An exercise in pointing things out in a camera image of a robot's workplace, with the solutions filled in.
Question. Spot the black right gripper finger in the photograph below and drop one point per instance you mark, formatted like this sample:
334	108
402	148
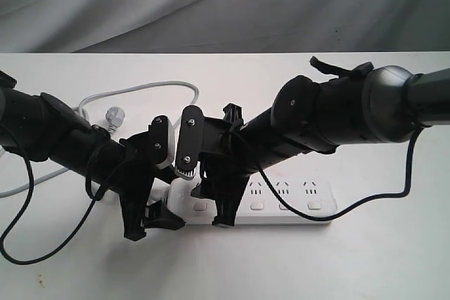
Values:
201	191
227	196

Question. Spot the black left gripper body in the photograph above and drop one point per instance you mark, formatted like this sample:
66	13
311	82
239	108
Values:
144	151

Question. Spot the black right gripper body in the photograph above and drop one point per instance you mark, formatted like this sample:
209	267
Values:
204	144

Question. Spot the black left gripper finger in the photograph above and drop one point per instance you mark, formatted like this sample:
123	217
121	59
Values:
166	175
157	215

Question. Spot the white five-socket power strip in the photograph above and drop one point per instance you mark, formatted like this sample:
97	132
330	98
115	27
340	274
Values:
258	206

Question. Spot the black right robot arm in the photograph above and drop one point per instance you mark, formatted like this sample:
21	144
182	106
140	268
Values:
364	105

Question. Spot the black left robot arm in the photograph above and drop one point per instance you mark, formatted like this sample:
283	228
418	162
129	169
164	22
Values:
46	128

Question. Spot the grey backdrop cloth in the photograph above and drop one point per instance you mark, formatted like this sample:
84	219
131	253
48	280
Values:
223	26

